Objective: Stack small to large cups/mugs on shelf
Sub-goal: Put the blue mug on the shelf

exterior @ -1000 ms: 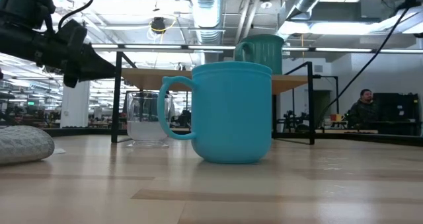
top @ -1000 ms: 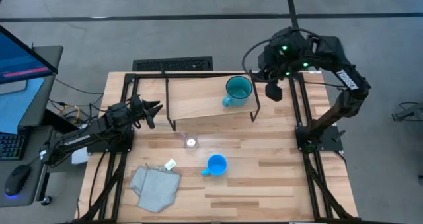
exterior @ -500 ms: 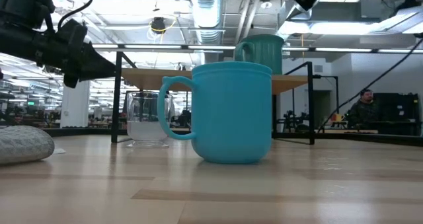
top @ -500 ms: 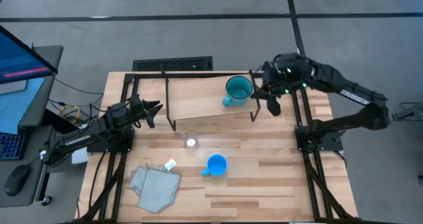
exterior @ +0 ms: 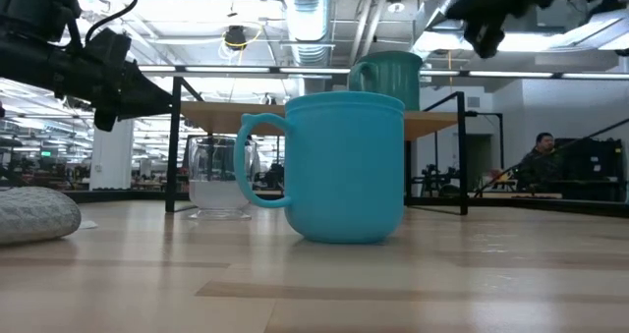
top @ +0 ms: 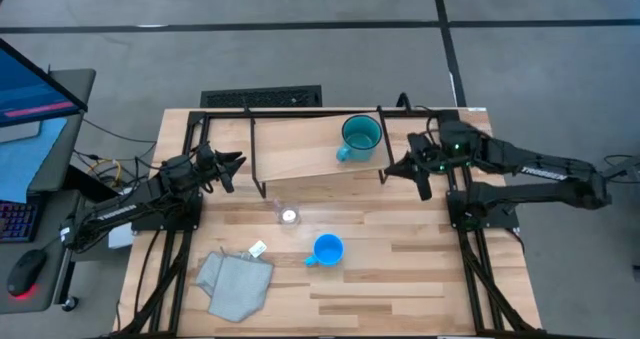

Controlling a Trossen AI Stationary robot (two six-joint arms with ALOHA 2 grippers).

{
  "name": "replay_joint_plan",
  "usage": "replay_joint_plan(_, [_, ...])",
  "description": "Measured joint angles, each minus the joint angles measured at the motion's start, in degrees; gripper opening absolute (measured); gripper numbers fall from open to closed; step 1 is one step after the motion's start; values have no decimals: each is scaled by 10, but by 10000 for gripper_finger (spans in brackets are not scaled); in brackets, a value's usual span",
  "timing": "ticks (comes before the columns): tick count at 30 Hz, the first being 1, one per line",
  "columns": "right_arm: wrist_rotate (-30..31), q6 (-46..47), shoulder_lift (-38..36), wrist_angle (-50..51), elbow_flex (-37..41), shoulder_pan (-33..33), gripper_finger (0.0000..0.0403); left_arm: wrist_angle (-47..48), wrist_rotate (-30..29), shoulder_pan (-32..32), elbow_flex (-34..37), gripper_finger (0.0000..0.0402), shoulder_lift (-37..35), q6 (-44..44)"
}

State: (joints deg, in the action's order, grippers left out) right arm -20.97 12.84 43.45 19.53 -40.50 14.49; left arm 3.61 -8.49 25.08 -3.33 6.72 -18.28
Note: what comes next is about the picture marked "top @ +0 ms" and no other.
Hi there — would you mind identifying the blue desk pad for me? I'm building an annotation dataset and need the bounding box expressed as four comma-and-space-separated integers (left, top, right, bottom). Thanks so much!
0, 117, 69, 204

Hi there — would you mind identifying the white box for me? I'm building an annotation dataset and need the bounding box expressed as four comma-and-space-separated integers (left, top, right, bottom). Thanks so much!
108, 186, 146, 250

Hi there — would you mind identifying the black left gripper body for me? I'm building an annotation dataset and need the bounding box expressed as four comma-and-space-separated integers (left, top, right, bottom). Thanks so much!
192, 142, 226, 193

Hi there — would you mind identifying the yellow coiled cable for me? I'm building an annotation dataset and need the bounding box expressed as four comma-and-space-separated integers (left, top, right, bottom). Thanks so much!
88, 158, 123, 188

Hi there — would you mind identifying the black aluminium table frame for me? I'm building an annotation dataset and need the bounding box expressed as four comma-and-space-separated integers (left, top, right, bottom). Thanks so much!
114, 106, 546, 339

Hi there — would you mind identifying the black desk cable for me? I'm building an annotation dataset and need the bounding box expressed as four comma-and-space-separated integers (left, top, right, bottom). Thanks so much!
82, 118, 157, 145

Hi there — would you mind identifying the backlit keyboard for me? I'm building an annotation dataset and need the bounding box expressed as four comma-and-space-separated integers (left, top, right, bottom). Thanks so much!
0, 201, 39, 244

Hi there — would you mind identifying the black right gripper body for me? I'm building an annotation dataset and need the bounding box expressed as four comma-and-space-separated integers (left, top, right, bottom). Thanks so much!
407, 131, 451, 175

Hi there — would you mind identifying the large teal mug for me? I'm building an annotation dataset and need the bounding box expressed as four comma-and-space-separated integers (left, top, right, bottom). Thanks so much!
335, 113, 384, 164

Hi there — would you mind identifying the black computer mouse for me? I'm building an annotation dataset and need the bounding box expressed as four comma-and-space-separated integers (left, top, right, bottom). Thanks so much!
6, 248, 49, 298

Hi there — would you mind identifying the dark grey desk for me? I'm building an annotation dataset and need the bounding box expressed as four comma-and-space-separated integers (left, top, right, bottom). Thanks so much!
0, 68, 97, 315

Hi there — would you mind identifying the medium blue cup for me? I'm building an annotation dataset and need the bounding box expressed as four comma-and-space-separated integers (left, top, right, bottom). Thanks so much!
303, 233, 345, 268

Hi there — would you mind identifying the small clear glass cup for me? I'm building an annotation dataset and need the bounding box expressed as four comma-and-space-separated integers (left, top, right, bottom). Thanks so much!
272, 197, 301, 226

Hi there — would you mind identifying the computer monitor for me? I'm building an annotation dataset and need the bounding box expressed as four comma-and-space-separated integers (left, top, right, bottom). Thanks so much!
0, 37, 90, 129

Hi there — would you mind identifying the black floor vent grille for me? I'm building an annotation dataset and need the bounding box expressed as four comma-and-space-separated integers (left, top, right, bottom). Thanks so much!
200, 84, 323, 109

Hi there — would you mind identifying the wooden shelf with black frame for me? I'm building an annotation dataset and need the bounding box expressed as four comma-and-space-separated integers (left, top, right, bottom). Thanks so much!
248, 106, 396, 199

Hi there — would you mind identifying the grey cloth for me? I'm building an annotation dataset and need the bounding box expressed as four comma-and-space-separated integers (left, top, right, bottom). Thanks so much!
194, 251, 275, 324

